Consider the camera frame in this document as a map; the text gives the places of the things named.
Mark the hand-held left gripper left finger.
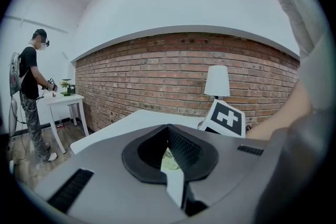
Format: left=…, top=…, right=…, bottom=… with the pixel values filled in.
left=35, top=124, right=190, bottom=224

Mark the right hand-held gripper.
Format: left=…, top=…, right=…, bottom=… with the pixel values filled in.
left=198, top=99, right=246, bottom=138

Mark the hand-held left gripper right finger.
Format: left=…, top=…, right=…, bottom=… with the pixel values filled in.
left=167, top=124, right=272, bottom=224

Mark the person's right forearm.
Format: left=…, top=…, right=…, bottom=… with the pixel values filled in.
left=246, top=78, right=316, bottom=140

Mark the white shade lamp, black base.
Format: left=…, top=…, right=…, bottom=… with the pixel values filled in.
left=204, top=65, right=231, bottom=101

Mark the small white side table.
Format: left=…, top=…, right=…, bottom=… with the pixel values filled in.
left=47, top=93, right=90, bottom=154

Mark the person's beige shirt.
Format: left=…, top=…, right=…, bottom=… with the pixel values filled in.
left=264, top=0, right=334, bottom=113

